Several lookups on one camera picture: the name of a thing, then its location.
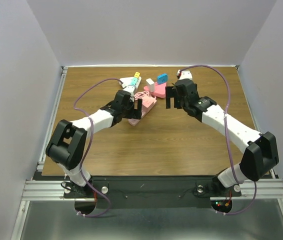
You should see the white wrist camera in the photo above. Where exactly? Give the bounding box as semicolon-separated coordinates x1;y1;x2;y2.
123;85;137;96
176;69;193;80

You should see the aluminium frame rail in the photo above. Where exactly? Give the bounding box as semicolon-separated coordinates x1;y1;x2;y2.
21;66;69;201

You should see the pink cube adapter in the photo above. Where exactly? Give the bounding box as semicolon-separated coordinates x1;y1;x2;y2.
142;97;157;112

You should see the pink triangular power strip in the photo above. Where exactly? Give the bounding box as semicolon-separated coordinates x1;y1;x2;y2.
143;82;167;99

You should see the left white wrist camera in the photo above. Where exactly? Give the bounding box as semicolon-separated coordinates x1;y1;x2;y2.
123;85;137;96

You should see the blue plug adapter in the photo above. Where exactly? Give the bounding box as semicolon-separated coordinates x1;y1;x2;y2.
157;73;169;85

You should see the white cube charger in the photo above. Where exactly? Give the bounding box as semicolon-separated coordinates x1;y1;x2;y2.
146;78;155;93

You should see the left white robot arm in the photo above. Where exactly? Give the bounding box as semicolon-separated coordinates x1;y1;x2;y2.
45;90;143;197

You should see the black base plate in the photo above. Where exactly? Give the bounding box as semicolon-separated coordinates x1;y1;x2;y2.
61;175;241;209

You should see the white triangular power strip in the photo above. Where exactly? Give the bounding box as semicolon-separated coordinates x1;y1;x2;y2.
119;76;142;91

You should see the pink long power strip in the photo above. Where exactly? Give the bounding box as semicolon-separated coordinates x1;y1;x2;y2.
128;95;157;126

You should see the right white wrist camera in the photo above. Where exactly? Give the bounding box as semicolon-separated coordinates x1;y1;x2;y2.
176;69;193;80

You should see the yellow usb charger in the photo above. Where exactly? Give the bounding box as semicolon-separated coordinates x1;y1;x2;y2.
134;72;140;78

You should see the pink coiled power cord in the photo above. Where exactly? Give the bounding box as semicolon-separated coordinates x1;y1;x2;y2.
133;90;151;101

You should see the teal usb charger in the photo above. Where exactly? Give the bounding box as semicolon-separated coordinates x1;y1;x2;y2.
127;77;140;88

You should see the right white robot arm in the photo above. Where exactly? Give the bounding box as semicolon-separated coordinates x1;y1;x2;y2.
165;79;279;195

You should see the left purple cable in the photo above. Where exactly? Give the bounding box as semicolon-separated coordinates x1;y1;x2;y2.
61;78;126;218

